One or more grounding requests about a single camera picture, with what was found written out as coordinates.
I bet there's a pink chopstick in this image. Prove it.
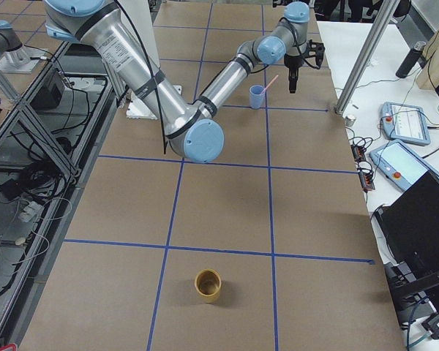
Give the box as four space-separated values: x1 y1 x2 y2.
260 75 279 94

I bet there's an aluminium frame post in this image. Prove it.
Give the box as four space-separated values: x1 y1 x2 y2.
334 0 399 115

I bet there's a far teach pendant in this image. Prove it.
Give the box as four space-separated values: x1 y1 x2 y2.
380 102 431 146

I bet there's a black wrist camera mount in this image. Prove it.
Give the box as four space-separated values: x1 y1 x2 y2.
304 39 325 69

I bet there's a white pedestal column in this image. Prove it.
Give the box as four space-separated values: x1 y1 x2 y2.
126 0 182 121

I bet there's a small metal cylinder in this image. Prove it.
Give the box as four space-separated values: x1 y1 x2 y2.
344 114 356 127

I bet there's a teach pendant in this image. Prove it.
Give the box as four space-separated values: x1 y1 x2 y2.
380 102 431 146
369 140 439 191

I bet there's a black bottle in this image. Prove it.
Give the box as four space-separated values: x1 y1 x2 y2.
395 41 427 78

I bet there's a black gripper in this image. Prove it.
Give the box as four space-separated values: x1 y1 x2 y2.
283 54 304 93

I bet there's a near teach pendant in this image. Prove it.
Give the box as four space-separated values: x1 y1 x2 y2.
369 140 439 191

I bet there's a blue cup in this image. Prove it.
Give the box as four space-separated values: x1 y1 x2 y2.
249 85 265 110

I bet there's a black monitor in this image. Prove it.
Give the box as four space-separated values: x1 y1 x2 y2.
375 171 439 310

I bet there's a yellow cup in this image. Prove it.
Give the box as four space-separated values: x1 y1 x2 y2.
194 269 222 303

